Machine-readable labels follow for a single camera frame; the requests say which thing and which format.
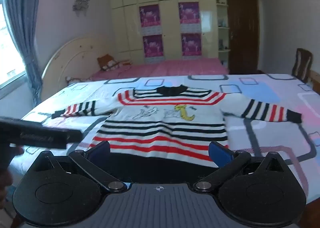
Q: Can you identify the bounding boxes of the wall lamp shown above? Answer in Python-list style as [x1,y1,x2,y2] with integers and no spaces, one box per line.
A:
[72,0,91,16]

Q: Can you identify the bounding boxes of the striped knit sweater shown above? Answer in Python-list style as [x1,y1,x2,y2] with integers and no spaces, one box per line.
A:
[51,85,303,168]

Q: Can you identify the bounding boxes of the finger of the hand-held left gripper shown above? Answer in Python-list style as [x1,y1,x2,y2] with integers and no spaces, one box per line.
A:
[66,129,82,142]

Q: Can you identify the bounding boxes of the purple wall poster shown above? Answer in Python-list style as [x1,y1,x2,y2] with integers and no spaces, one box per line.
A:
[178,1,201,25]
[142,34,164,58]
[181,33,203,56]
[139,4,161,28]

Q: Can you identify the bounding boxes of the patterned pillow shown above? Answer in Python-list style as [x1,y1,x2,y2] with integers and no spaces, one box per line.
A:
[65,75,91,85]

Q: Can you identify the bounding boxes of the cream wardrobe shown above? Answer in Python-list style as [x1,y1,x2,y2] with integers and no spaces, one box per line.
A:
[107,0,271,65]

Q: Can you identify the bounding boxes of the open wall shelf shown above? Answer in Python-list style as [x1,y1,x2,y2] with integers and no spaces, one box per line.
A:
[215,0,231,68]

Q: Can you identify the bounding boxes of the dark wooden door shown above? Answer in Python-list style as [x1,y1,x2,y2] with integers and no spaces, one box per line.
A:
[226,0,259,74]

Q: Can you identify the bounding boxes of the window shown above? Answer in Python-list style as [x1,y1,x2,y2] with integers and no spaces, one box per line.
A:
[0,0,27,89]

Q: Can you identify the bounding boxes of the white patterned bedsheet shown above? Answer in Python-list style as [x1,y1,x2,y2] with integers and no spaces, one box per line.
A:
[7,73,320,206]

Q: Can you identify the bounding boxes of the light wooden table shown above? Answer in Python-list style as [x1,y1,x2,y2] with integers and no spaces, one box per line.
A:
[309,70,320,91]

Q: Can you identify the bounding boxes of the dark wooden chair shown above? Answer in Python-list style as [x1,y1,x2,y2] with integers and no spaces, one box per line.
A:
[291,48,314,83]

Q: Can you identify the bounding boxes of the cream wooden headboard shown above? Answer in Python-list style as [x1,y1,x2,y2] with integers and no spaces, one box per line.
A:
[41,37,118,86]

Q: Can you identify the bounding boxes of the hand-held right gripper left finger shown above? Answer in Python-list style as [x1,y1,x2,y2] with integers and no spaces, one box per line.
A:
[33,140,127,192]

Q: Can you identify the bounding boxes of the brown and white cushion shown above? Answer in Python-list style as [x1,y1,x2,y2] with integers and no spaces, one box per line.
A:
[97,54,132,71]

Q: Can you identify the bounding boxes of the person's left hand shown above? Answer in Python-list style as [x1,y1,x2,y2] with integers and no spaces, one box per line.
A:
[0,144,25,209]

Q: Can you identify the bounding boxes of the blue curtain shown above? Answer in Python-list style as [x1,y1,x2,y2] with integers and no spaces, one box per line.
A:
[2,0,46,106]

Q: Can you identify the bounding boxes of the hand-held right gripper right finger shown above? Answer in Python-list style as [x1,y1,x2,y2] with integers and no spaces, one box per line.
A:
[192,141,288,192]

